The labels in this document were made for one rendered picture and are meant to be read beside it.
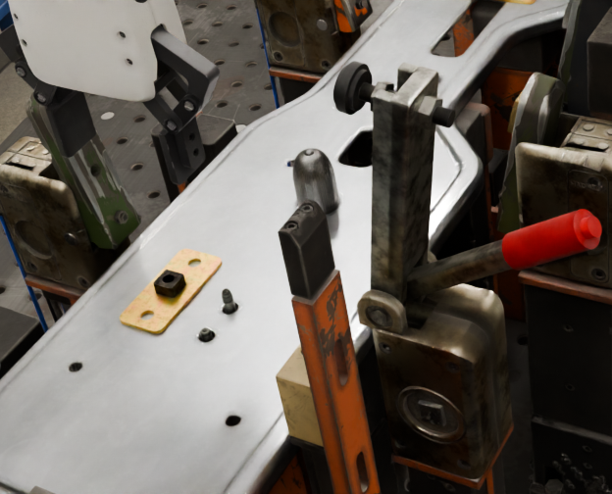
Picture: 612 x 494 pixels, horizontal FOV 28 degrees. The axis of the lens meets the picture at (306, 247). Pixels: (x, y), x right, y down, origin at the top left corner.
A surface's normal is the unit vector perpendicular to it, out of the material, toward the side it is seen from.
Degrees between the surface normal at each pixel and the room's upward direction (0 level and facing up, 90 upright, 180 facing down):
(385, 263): 90
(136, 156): 0
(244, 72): 0
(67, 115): 90
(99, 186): 78
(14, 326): 0
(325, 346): 90
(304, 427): 90
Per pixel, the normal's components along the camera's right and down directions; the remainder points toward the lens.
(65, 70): -0.50, 0.68
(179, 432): -0.15, -0.77
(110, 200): 0.80, 0.05
